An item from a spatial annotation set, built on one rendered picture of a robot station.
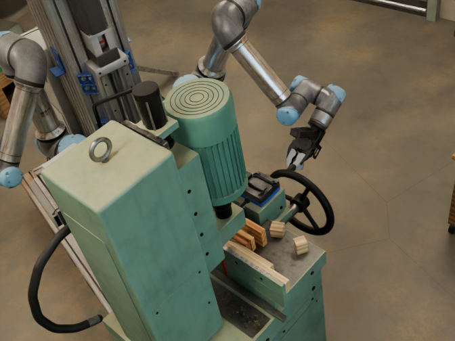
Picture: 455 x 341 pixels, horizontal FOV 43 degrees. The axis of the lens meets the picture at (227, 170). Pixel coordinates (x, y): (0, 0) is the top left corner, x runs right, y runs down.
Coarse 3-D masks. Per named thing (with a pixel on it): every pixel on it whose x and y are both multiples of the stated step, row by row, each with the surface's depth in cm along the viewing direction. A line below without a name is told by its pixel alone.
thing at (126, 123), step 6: (126, 120) 139; (126, 126) 139; (132, 126) 138; (138, 126) 137; (138, 132) 136; (144, 132) 135; (150, 138) 133; (156, 138) 133; (162, 144) 131; (168, 144) 132
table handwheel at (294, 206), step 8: (272, 176) 207; (280, 176) 203; (288, 176) 199; (296, 176) 197; (304, 176) 197; (304, 184) 196; (312, 184) 195; (304, 192) 200; (312, 192) 195; (320, 192) 195; (296, 200) 205; (304, 200) 205; (320, 200) 195; (296, 208) 204; (304, 208) 205; (328, 208) 196; (328, 216) 198; (296, 224) 216; (304, 224) 216; (312, 224) 209; (328, 224) 200; (312, 232) 211; (320, 232) 207; (328, 232) 205
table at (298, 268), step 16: (288, 208) 198; (272, 240) 186; (288, 240) 185; (272, 256) 181; (288, 256) 180; (304, 256) 179; (320, 256) 179; (240, 272) 181; (288, 272) 176; (304, 272) 175; (256, 288) 180
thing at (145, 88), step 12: (144, 84) 131; (156, 84) 131; (144, 96) 128; (156, 96) 130; (144, 108) 131; (156, 108) 132; (144, 120) 134; (156, 120) 134; (168, 120) 137; (156, 132) 135; (168, 132) 136
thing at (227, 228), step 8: (232, 208) 175; (240, 208) 175; (232, 216) 173; (240, 216) 175; (224, 224) 171; (232, 224) 173; (240, 224) 177; (224, 232) 172; (232, 232) 175; (224, 240) 173
